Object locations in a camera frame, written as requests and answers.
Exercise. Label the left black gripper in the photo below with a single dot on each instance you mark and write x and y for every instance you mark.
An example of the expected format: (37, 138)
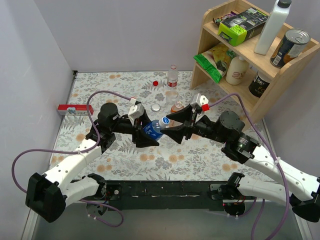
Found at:
(136, 130)

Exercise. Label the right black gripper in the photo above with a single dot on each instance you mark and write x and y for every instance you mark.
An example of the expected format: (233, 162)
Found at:
(188, 127)

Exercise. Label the blue label water bottle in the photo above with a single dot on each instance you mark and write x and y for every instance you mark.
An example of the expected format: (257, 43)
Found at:
(153, 129)

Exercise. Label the orange juice bottle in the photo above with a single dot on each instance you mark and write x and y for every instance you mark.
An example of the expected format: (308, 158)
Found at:
(177, 107)

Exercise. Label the silver jar lid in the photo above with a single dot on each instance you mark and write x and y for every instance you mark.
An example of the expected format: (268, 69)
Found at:
(155, 107)

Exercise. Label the clear jar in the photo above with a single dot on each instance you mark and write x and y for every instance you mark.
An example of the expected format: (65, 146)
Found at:
(172, 96)

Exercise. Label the red label water bottle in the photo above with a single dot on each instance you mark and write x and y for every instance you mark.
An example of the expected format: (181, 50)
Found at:
(172, 76)

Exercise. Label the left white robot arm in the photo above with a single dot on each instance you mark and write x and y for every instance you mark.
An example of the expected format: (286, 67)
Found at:
(49, 194)

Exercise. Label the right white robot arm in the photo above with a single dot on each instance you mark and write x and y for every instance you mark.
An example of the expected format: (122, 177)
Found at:
(291, 185)

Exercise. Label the cream round bottle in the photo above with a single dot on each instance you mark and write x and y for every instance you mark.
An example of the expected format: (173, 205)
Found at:
(237, 70)

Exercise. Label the white tall bottle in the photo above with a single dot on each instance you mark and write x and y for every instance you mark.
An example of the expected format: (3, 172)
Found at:
(273, 24)

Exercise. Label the green chip bag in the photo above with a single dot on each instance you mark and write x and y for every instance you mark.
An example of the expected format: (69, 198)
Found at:
(216, 61)

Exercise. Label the wooden shelf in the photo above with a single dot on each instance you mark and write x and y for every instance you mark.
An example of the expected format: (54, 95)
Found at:
(281, 78)

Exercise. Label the red toothpaste box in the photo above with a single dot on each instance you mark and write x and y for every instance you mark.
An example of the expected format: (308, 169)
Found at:
(74, 110)

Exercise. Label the black jar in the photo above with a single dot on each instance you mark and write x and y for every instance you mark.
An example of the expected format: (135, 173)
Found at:
(259, 84)

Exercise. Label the green black box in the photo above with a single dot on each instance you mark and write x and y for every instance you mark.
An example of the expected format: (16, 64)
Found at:
(242, 27)

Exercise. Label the snack packet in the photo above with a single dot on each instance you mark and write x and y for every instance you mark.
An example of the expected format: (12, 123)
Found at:
(218, 20)

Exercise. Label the tin can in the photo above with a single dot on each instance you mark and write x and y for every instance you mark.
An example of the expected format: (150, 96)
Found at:
(291, 45)

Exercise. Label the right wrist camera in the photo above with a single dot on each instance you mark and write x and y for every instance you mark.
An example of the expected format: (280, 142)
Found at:
(200, 103)

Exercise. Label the black base frame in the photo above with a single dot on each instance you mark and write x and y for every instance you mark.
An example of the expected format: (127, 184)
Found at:
(168, 195)

